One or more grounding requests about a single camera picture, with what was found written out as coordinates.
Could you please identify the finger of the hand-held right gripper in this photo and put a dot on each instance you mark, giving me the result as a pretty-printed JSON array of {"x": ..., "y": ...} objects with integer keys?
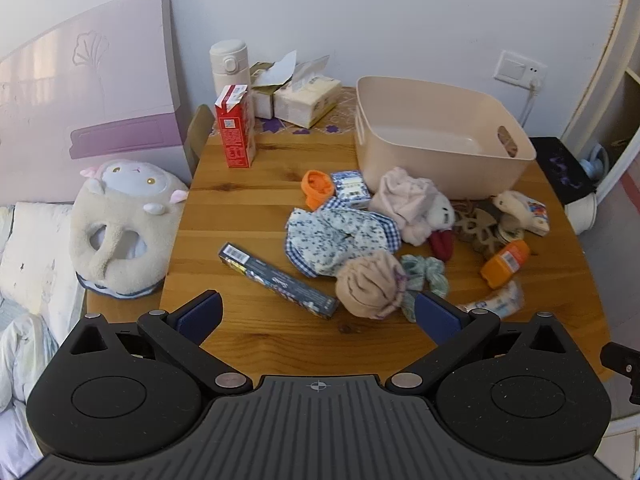
[{"x": 620, "y": 359}]

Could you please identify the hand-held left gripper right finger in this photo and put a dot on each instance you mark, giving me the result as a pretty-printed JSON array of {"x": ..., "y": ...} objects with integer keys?
[{"x": 435, "y": 316}]

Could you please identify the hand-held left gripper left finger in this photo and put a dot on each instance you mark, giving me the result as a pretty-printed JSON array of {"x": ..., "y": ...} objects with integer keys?
[{"x": 200, "y": 312}]

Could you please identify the green hair scrunchie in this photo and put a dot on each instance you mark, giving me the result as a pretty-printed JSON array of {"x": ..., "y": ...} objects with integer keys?
[{"x": 425, "y": 270}]

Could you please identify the white and blue wipes packet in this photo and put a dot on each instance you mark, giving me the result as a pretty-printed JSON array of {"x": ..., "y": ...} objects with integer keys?
[{"x": 495, "y": 300}]

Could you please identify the beige sock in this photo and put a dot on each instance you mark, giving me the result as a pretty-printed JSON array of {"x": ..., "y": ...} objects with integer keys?
[{"x": 367, "y": 282}]

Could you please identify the dark toothpaste box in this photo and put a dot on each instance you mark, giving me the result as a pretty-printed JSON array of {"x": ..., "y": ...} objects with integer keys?
[{"x": 275, "y": 280}]

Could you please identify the small orange bottle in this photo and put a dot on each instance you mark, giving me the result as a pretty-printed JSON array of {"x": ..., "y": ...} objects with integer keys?
[{"x": 502, "y": 265}]

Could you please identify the beige hair claw clip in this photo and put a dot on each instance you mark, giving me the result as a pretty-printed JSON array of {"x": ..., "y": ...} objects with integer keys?
[{"x": 475, "y": 232}]

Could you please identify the white plush toy red legs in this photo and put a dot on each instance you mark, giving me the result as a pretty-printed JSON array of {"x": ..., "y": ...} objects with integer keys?
[{"x": 440, "y": 212}]

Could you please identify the light pink cloth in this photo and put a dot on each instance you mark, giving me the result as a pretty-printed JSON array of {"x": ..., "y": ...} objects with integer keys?
[{"x": 400, "y": 200}]

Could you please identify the blue floral checked cloth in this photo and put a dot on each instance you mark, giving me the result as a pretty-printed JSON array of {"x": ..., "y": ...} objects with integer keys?
[{"x": 335, "y": 235}]

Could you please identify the small white plush hamster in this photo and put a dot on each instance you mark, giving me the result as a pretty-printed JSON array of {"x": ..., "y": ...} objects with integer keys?
[{"x": 510, "y": 205}]

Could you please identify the small colourful printed box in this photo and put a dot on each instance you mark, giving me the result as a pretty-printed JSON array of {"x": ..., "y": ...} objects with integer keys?
[{"x": 537, "y": 215}]

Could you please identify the beige plastic storage basket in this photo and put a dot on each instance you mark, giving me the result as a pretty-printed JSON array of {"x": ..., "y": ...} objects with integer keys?
[{"x": 425, "y": 170}]

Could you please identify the blue and white patterned packet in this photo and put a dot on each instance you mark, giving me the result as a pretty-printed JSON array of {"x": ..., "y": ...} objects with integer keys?
[{"x": 350, "y": 187}]

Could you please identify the orange sock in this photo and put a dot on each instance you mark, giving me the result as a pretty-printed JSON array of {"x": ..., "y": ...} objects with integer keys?
[{"x": 317, "y": 187}]

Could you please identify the wooden desktop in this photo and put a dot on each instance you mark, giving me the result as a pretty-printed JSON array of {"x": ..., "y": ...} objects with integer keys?
[{"x": 250, "y": 200}]

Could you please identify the small round tin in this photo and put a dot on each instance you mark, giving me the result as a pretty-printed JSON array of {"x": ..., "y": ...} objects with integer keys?
[{"x": 512, "y": 234}]

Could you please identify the cream sheep plush cushion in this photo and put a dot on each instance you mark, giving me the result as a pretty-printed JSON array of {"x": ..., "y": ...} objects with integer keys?
[{"x": 120, "y": 210}]

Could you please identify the white plastic bin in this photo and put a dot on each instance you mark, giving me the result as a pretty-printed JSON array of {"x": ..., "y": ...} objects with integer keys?
[{"x": 582, "y": 212}]

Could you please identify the white quilt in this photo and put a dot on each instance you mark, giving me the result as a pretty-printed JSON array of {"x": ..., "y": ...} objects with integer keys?
[{"x": 25, "y": 355}]

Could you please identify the red and white carton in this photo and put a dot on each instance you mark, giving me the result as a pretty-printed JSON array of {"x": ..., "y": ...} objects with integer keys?
[{"x": 235, "y": 135}]

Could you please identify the small blue fan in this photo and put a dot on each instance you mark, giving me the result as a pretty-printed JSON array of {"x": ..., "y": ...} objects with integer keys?
[{"x": 592, "y": 162}]

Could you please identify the green and white tissue box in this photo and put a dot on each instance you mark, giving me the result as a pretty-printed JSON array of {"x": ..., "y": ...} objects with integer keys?
[{"x": 262, "y": 105}]

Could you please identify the soft tissue pack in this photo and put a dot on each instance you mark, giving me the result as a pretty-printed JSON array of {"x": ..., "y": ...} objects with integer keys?
[{"x": 305, "y": 102}]

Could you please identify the purple headboard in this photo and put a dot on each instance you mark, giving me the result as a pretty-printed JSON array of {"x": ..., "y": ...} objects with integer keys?
[{"x": 100, "y": 85}]

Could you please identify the white thermos bottle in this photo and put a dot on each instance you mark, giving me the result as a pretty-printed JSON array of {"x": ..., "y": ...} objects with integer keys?
[{"x": 227, "y": 60}]

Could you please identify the cream wardrobe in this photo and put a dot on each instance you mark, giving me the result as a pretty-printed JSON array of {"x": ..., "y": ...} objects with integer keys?
[{"x": 612, "y": 35}]

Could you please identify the white wall socket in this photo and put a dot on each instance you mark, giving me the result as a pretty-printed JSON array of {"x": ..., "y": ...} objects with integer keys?
[{"x": 512, "y": 66}]

